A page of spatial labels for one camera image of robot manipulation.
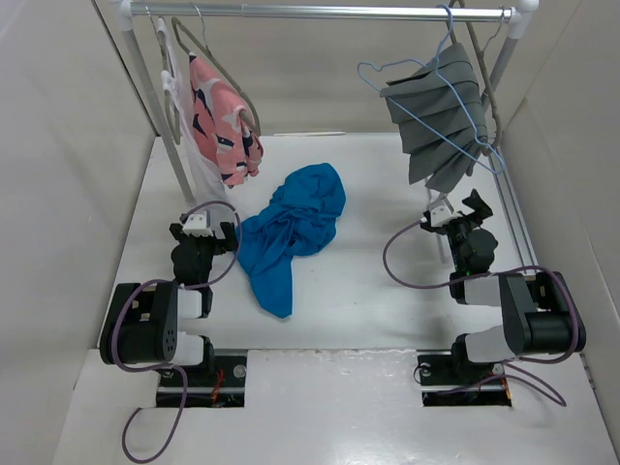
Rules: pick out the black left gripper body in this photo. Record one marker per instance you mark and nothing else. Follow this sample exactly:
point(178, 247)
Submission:
point(206, 247)

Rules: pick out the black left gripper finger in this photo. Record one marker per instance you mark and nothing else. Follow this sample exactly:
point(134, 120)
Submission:
point(228, 230)
point(176, 231)

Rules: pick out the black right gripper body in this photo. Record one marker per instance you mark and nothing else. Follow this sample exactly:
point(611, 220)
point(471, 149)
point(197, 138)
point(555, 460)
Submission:
point(457, 232)

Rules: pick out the blue t shirt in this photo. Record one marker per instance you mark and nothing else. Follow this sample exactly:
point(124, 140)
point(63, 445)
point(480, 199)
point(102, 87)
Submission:
point(299, 221)

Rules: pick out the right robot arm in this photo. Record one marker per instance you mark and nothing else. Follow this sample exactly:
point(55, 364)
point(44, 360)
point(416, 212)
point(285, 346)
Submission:
point(538, 313)

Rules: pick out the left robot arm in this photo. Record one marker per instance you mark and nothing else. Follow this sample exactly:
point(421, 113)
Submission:
point(142, 323)

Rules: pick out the taupe hanger with skirt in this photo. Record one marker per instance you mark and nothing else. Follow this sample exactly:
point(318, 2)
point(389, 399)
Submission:
point(488, 92)

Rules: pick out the pink patterned shirt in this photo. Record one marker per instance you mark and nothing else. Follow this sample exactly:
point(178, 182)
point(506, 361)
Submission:
point(222, 136)

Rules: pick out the taupe hanger with pink shirt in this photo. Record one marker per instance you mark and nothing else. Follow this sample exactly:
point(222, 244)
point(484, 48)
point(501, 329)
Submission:
point(250, 116)

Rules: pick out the taupe hanger with white garment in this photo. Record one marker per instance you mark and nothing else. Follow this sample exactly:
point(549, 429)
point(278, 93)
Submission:
point(172, 82)

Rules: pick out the white garment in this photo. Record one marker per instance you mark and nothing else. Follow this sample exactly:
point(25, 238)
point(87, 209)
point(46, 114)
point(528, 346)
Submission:
point(206, 176)

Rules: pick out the grey pleated skirt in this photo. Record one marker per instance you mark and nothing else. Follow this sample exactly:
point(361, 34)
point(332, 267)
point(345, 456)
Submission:
point(436, 121)

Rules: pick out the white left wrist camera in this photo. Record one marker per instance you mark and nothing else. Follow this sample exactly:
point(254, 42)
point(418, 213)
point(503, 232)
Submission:
point(197, 224)

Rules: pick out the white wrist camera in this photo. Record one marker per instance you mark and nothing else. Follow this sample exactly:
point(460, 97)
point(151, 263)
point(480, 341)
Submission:
point(197, 224)
point(439, 215)

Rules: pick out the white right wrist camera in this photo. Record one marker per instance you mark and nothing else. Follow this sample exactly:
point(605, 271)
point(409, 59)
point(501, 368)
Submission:
point(439, 215)

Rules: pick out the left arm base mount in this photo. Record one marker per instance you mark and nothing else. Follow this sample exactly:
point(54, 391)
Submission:
point(220, 389)

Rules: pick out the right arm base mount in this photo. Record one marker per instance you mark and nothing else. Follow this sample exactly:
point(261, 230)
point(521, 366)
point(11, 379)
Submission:
point(443, 384)

